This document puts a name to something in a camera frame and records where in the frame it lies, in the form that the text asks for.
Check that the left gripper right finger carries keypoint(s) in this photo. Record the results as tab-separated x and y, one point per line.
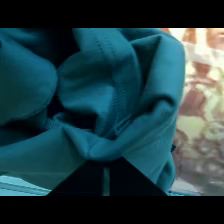
133	181

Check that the teal T-shirt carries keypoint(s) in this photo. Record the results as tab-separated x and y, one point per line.
100	100

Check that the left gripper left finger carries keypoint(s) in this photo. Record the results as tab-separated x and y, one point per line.
83	181

